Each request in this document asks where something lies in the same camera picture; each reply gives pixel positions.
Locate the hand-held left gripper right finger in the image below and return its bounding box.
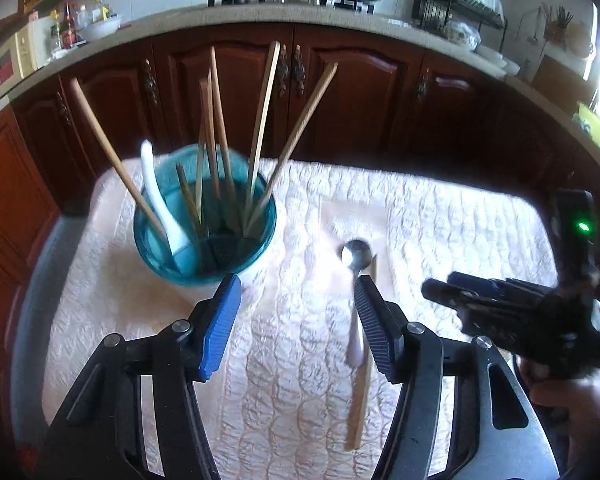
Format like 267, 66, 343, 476
354, 274, 563, 480

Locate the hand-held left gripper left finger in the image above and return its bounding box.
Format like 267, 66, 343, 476
30, 273, 243, 480

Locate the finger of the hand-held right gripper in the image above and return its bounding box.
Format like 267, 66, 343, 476
421, 278, 541, 314
447, 270, 547, 299

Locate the floral white cup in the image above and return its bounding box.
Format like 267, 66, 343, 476
132, 144, 279, 312

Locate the metal spoon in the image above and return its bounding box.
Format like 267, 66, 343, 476
340, 239, 374, 367

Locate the wooden chopstick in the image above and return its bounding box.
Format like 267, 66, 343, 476
242, 62, 339, 238
70, 77, 171, 251
200, 70, 221, 201
209, 46, 241, 231
345, 254, 379, 452
194, 110, 207, 216
245, 41, 282, 221
175, 162, 205, 236

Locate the white ceramic spoon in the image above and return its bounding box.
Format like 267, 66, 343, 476
139, 140, 192, 257

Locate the person's right hand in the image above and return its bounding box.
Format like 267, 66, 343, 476
519, 359, 600, 462

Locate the quilted satin tablecloth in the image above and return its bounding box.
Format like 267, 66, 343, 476
40, 157, 561, 480

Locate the dark wooden kitchen cabinet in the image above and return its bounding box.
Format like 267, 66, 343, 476
0, 22, 600, 361

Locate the wooden cutting board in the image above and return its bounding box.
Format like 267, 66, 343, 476
529, 54, 600, 107

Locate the floral bowl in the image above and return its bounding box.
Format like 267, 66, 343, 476
441, 20, 482, 52

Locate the utensil holder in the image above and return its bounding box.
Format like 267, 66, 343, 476
544, 4, 577, 47

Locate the black dish rack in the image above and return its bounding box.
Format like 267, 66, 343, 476
411, 0, 509, 37

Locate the grey stone countertop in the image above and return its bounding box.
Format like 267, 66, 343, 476
0, 2, 600, 181

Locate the white bowl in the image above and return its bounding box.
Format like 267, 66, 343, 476
77, 14, 124, 42

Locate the gas stove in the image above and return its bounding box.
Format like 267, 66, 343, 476
207, 0, 377, 15

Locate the yellow box appliance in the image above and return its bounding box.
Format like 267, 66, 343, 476
0, 22, 40, 102

